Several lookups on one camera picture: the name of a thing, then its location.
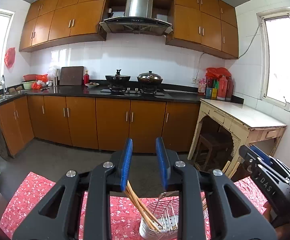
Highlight cream wooden side table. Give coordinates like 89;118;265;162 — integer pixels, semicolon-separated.
188;98;287;170

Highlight sink faucet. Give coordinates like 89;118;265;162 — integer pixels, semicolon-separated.
0;75;7;95

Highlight metal wire utensil holder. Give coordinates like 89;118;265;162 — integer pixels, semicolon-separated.
138;191;208;239

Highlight steel range hood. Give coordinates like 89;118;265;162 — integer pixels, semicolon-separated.
99;0;173;36

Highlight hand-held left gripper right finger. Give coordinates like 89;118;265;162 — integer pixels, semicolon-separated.
156;137;278;240

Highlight crumpled red plastic bag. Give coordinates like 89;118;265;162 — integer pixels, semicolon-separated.
32;74;49;90

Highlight white plastic bag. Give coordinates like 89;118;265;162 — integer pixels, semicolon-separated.
48;65;61;79

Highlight orange-red thermos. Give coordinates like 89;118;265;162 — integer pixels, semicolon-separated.
216;74;227;101

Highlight person's right hand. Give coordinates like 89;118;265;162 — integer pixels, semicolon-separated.
263;202;290;240

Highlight red floral tablecloth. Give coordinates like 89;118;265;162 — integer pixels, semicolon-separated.
0;171;271;240

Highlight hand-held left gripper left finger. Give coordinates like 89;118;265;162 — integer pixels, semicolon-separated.
12;138;133;240

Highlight black wok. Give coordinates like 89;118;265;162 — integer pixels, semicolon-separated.
105;69;131;87

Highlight red bag over thermoses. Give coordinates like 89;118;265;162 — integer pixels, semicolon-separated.
205;67;232;79

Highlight dark wooden cutting board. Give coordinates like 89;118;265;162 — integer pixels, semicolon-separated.
60;66;84;86

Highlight white wall cable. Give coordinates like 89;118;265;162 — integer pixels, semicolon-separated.
196;29;263;80

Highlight hanging red plastic bag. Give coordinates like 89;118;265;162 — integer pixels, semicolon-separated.
5;47;15;68

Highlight black stone countertop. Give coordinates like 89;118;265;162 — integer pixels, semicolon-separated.
0;84;244;107

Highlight pink bottle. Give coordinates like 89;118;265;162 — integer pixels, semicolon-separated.
198;78;207;95

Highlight dark wooden stool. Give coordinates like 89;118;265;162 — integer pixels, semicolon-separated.
195;131;233;172

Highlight black gas stove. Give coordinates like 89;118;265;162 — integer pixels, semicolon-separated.
100;86;165;97

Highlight slim bamboo chopstick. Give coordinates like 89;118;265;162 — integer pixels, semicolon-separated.
126;182;163;231
124;189;158;232

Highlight pot with metal lid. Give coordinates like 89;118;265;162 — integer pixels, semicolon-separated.
137;71;163;85

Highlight dark red thermos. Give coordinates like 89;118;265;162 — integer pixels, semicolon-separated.
225;76;234;102

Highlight green bottle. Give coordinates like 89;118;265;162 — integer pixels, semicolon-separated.
211;80;219;99

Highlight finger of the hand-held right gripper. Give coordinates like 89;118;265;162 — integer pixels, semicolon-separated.
250;145;290;180
239;144;262;175

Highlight wooden base cabinets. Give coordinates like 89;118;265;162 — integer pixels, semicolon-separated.
0;95;201;157

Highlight green basin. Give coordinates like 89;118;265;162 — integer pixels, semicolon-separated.
22;80;38;90

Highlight wooden wall cabinets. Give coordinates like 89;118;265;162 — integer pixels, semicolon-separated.
19;0;239;60

